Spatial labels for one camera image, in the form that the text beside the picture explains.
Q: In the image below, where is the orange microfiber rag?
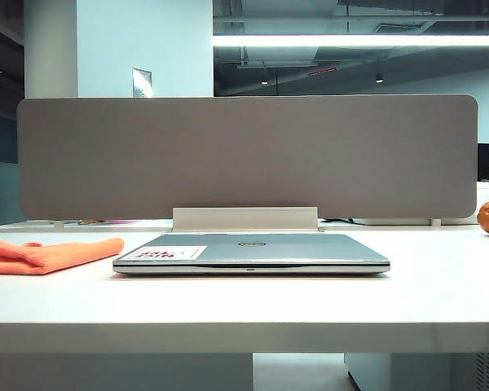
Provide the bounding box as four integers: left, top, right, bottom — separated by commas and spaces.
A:
0, 237, 126, 276

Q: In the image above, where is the silver closed laptop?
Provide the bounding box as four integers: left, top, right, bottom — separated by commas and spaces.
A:
112, 233, 391, 275

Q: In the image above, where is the grey fabric desk divider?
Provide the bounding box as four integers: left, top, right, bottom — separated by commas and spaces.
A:
16, 94, 481, 222

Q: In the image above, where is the white red-lettered sticker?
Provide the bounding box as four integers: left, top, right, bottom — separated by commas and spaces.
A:
129, 245, 208, 261

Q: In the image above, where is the long ceiling light strip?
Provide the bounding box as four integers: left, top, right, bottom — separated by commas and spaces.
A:
212, 33, 489, 47

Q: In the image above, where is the white wall poster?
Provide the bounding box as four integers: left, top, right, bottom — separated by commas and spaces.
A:
131, 67, 153, 99

